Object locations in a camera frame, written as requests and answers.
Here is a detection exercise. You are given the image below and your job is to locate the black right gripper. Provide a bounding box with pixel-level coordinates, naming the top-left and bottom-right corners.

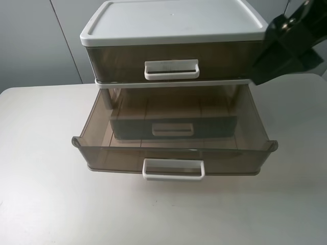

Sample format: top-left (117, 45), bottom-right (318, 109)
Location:
top-left (249, 1), bottom-right (326, 85)

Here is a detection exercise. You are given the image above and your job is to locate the smoky transparent drawer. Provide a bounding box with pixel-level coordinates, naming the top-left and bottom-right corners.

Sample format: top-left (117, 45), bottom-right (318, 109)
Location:
top-left (72, 85), bottom-right (278, 181)
top-left (86, 41), bottom-right (263, 83)
top-left (110, 116), bottom-right (238, 140)

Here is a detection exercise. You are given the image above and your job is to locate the white plastic drawer cabinet frame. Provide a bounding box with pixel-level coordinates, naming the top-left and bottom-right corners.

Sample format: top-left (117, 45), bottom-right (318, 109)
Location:
top-left (80, 1), bottom-right (268, 89)

